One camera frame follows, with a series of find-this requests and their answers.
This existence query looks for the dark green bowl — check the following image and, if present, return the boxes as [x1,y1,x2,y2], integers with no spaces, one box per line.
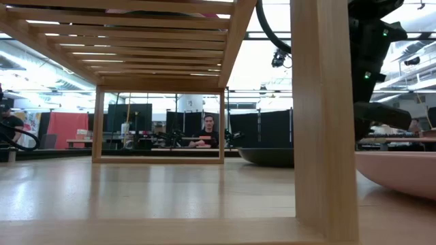
[237,147,295,169]

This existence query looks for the thick black cable hose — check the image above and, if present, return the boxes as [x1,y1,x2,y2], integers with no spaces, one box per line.
[0,121,42,152]

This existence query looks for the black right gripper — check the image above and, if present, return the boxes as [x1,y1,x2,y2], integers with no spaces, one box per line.
[349,17,413,142]

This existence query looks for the yellow pole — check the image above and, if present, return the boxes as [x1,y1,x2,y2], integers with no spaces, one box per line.
[122,101,132,148]

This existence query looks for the red partition screen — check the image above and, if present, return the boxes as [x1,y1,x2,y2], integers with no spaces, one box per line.
[46,112,89,150]

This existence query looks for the wooden slatted shelf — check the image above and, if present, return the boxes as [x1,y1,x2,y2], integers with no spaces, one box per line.
[0,0,360,245]

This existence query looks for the person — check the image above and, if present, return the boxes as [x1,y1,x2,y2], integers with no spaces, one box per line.
[188,114,221,149]
[0,103,25,144]

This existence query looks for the white column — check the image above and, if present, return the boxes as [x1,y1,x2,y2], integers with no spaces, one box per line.
[177,93,204,114]

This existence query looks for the black partition screen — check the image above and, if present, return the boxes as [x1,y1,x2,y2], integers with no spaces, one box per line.
[107,103,153,134]
[166,110,219,137]
[228,108,294,149]

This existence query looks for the black overhead camera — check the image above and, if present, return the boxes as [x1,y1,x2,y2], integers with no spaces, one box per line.
[271,48,294,68]

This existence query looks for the pink bowl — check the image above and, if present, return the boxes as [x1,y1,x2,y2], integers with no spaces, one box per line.
[355,150,436,201]

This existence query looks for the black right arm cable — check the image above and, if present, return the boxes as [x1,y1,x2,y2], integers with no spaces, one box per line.
[255,0,293,55]

